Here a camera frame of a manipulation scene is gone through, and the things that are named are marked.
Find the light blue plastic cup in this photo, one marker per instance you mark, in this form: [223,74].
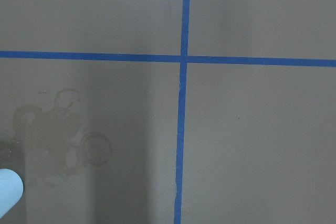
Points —
[11,190]

